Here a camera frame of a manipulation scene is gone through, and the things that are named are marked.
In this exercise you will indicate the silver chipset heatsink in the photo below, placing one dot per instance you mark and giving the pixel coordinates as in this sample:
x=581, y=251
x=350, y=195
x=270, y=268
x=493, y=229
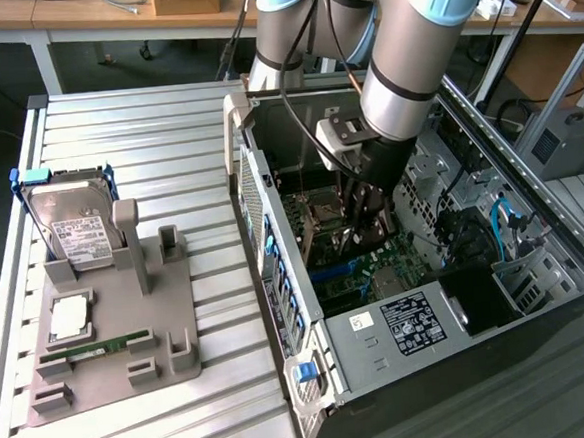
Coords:
x=391, y=279

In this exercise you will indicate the open black PC case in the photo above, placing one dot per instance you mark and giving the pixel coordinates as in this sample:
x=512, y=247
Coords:
x=275, y=125

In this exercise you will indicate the grey plastic parts rack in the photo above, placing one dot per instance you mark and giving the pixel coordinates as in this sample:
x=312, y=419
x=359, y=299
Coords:
x=118, y=311

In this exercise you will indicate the grey power supply unit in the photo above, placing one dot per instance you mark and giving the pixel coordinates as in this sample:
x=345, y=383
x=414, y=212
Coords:
x=380, y=338

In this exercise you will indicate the white box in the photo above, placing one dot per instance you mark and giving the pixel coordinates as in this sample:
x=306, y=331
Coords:
x=503, y=10

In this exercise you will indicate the grey metal cabinet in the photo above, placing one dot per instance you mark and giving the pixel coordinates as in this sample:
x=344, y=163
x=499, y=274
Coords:
x=577, y=144

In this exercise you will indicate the blue case latch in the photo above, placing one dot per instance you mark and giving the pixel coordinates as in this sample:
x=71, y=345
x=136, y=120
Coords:
x=305, y=372

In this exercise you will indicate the black chair caster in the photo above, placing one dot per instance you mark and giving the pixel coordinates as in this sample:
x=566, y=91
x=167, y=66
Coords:
x=146, y=51

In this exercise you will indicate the black tripod pole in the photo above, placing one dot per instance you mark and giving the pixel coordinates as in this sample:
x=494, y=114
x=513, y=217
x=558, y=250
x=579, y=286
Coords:
x=506, y=63

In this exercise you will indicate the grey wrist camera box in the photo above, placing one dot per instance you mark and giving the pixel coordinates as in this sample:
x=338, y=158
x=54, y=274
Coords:
x=336, y=140

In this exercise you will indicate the hard disk in blue caddy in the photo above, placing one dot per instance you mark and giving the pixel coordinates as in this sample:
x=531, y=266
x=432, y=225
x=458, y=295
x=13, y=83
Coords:
x=71, y=219

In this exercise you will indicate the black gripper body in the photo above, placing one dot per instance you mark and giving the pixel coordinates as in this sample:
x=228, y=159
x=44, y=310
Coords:
x=386, y=165

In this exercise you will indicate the silver CPU chip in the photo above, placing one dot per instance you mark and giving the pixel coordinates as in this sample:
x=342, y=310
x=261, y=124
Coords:
x=68, y=317

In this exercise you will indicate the metal disk bay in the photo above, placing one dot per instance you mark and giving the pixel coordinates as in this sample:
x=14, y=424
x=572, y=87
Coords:
x=537, y=282

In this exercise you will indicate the green RAM stick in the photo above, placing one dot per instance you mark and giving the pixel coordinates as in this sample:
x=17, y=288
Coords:
x=95, y=349

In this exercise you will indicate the CPU socket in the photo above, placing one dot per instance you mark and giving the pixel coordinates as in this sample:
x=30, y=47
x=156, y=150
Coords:
x=324, y=209

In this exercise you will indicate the black RAM slot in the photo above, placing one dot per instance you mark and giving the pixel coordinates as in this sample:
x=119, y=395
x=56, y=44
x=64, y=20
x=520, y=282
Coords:
x=314, y=179
x=314, y=172
x=314, y=176
x=314, y=183

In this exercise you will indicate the blue expansion slot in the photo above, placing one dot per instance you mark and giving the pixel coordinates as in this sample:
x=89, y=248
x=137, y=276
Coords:
x=328, y=275

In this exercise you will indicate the perforated metal drive cage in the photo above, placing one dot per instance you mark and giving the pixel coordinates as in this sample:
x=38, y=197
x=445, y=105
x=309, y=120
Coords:
x=430, y=156

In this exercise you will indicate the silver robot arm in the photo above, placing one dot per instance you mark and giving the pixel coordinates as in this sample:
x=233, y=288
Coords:
x=410, y=45

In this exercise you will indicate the green motherboard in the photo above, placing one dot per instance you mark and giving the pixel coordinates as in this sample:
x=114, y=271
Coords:
x=394, y=252

